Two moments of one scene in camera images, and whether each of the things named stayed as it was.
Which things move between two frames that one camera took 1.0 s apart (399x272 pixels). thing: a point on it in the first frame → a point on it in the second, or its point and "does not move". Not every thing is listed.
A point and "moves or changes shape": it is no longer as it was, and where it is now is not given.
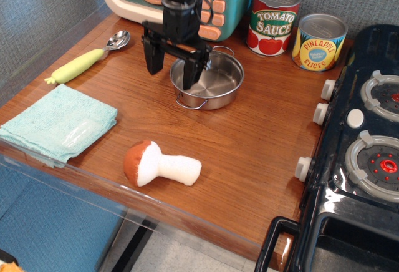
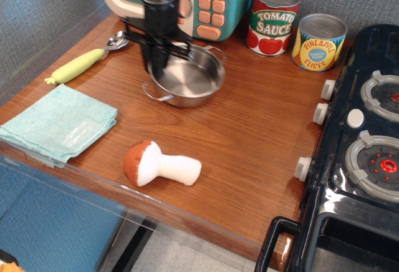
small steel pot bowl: (217, 86) moves or changes shape
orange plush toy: (10, 267) does not move
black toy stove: (349, 218) does not move
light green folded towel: (59, 123) does not move
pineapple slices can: (319, 42) does not move
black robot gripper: (181, 2) → (159, 26)
